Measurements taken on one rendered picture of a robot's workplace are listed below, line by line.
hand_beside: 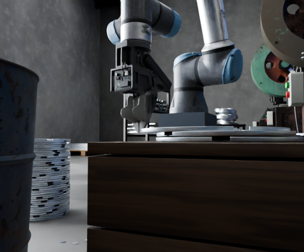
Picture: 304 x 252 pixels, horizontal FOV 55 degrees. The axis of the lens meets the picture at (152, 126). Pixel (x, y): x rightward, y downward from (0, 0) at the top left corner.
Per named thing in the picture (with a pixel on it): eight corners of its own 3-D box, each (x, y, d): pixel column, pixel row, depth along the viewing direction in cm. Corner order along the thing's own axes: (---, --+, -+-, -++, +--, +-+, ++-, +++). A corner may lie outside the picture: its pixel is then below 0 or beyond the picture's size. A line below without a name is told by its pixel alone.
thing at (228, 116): (214, 166, 376) (214, 105, 380) (211, 163, 421) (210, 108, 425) (246, 166, 373) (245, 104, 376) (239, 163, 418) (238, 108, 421)
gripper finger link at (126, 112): (116, 133, 69) (117, 94, 69) (133, 133, 74) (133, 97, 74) (126, 133, 67) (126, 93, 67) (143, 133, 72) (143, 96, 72)
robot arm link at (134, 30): (135, 35, 76) (159, 28, 71) (135, 53, 76) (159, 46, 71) (114, 27, 70) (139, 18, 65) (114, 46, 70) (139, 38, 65)
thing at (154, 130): (148, 131, 43) (148, 125, 43) (136, 134, 72) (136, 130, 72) (328, 131, 47) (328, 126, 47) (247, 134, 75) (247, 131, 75)
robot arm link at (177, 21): (152, 18, 88) (127, 6, 79) (184, 8, 81) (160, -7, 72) (152, 44, 88) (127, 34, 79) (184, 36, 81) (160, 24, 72)
